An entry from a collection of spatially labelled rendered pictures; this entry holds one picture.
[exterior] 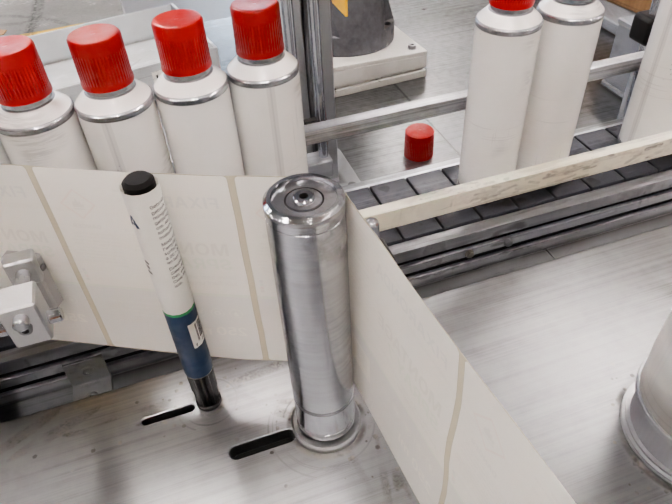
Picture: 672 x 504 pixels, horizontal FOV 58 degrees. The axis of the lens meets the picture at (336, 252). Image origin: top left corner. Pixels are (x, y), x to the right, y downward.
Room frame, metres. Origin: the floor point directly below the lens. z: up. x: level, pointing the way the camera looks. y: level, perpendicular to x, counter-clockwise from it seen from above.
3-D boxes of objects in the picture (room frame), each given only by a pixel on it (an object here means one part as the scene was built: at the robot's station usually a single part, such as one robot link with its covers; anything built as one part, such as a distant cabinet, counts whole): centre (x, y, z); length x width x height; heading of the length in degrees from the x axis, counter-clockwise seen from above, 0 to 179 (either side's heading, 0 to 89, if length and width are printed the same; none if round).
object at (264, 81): (0.41, 0.04, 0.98); 0.05 x 0.05 x 0.20
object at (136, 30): (0.85, 0.31, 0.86); 0.27 x 0.20 x 0.05; 117
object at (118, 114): (0.38, 0.14, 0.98); 0.05 x 0.05 x 0.20
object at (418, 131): (0.60, -0.10, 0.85); 0.03 x 0.03 x 0.03
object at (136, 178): (0.24, 0.09, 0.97); 0.02 x 0.02 x 0.19
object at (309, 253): (0.22, 0.01, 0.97); 0.05 x 0.05 x 0.19
